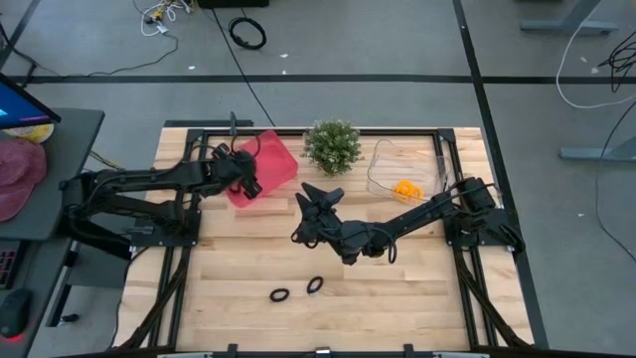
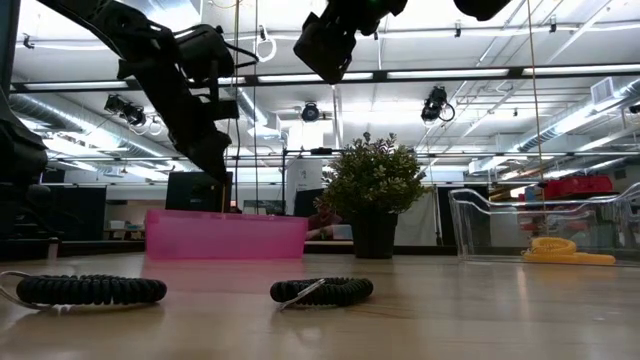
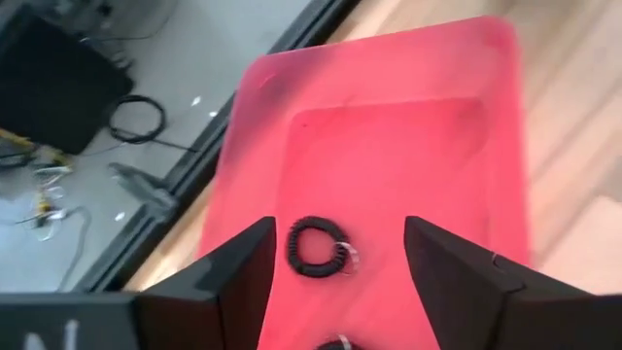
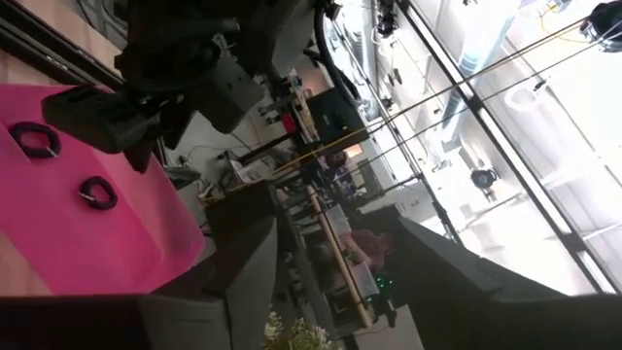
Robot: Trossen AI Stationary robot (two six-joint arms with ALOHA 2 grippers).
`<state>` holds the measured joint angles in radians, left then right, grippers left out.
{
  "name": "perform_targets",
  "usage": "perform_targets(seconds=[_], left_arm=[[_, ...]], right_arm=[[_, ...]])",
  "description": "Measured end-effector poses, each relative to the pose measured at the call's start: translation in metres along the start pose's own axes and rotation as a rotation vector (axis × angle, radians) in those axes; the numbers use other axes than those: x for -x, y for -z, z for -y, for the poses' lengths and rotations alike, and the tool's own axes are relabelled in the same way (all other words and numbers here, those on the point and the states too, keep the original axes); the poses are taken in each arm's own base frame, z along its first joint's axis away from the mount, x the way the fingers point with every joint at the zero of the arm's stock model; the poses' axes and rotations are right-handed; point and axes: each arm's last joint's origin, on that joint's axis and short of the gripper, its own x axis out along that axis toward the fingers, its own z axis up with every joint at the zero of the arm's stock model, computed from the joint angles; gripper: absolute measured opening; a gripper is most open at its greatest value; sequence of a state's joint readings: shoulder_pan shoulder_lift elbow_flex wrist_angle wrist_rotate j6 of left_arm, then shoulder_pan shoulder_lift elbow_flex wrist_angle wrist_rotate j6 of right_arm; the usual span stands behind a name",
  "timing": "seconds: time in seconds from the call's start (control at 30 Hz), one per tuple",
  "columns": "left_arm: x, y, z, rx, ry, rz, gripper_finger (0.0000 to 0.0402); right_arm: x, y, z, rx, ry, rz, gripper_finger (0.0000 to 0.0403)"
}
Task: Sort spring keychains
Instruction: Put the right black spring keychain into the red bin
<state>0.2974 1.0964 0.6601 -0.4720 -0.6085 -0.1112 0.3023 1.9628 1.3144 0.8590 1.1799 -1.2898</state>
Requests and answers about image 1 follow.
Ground white cable bundle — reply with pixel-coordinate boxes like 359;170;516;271
131;0;193;37

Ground long black floor cable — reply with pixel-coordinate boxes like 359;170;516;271
212;8;276;127

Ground red translucent plastic bin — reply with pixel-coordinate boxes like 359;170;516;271
226;129;300;209

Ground yellow round object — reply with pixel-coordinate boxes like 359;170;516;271
2;122;55;144

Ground clear plastic bin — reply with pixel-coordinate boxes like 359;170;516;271
366;137;456;206

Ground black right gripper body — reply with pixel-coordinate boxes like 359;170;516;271
291;187;346;244

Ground black box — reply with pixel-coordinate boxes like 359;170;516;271
197;0;270;10

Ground pink cap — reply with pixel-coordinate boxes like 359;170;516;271
0;137;49;223

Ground black metal rig frame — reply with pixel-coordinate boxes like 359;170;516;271
116;111;536;358

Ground black computer mouse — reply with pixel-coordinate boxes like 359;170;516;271
0;287;34;340

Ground computer monitor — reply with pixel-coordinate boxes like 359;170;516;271
0;73;62;130

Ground thin black floor cable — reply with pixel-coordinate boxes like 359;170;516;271
9;33;180;80

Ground artificial plant in black pot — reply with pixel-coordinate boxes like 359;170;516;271
302;119;364;177

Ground grey desk foot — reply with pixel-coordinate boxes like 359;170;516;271
520;0;620;37
558;133;636;163

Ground long white floor cable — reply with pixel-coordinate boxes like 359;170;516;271
555;24;636;109

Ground tangled black floor cables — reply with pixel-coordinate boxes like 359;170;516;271
598;29;636;93

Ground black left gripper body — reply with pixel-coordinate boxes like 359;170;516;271
213;143;263;200

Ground computer keyboard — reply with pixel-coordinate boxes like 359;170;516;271
0;247;19;290

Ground coiled black floor cable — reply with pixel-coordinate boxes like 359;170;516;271
228;16;268;51

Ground grey desk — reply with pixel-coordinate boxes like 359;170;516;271
0;107;106;358

